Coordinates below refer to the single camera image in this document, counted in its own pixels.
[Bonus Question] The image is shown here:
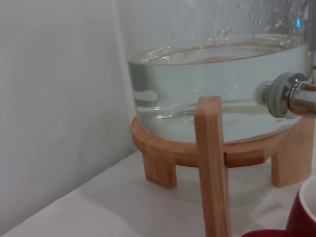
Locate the wooden dispenser stand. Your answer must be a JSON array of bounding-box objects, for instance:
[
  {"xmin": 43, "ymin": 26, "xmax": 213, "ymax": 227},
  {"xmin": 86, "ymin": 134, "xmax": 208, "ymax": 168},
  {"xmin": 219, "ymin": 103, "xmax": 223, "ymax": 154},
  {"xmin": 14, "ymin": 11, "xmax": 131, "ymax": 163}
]
[{"xmin": 130, "ymin": 95, "xmax": 316, "ymax": 237}]

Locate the red ceramic cup white inside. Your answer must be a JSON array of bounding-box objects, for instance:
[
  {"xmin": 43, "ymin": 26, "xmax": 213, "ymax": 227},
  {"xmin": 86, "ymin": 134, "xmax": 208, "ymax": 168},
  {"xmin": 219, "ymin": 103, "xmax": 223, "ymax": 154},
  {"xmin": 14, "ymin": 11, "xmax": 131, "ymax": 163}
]
[{"xmin": 240, "ymin": 176, "xmax": 316, "ymax": 237}]

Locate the chrome faucet with lever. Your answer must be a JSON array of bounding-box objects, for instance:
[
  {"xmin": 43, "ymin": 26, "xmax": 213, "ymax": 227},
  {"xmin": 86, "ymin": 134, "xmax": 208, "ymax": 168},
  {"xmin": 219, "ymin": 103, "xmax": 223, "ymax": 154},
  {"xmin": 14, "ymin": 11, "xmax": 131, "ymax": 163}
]
[{"xmin": 256, "ymin": 65, "xmax": 316, "ymax": 119}]

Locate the clear glass water dispenser jar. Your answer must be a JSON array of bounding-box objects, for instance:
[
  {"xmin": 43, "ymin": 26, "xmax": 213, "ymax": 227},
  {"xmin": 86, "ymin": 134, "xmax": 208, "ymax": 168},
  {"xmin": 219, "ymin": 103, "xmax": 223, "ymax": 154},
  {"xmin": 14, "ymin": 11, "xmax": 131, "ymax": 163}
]
[{"xmin": 120, "ymin": 0, "xmax": 316, "ymax": 144}]

